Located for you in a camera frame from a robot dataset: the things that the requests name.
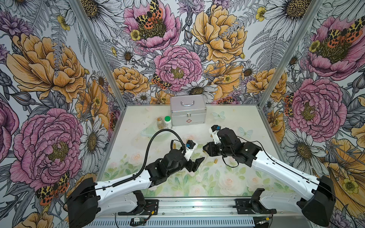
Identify left black corrugated cable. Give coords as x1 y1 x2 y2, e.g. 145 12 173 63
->
111 129 186 189

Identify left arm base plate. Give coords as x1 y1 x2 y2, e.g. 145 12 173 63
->
117 191 159 216

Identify aluminium corner post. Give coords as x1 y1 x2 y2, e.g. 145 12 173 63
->
258 0 323 108
70 1 126 111

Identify silver aluminium first aid case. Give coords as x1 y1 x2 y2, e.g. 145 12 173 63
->
170 95 207 126

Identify clear jar brown contents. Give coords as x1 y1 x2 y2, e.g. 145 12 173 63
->
156 117 165 130

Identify aluminium front rail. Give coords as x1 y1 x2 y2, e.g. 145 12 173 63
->
98 191 307 217

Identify right aluminium corner post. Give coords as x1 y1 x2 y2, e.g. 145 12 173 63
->
258 0 323 108

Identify white bottle green cap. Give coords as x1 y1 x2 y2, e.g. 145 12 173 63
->
164 116 173 129

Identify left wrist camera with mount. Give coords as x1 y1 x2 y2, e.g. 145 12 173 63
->
184 140 198 161

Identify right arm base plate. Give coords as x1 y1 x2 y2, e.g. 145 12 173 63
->
234 188 277 215

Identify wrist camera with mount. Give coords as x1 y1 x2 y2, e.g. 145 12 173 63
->
209 125 221 144
184 140 198 161

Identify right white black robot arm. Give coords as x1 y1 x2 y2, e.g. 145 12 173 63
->
203 125 336 227

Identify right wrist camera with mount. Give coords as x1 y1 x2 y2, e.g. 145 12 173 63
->
209 125 221 144

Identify small green circuit board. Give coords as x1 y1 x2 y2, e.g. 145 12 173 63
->
129 218 145 227

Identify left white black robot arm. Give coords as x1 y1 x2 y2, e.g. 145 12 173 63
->
66 149 204 228

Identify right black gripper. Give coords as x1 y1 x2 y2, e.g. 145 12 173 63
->
203 142 234 157

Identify left aluminium corner post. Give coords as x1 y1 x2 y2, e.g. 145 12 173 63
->
70 1 126 111

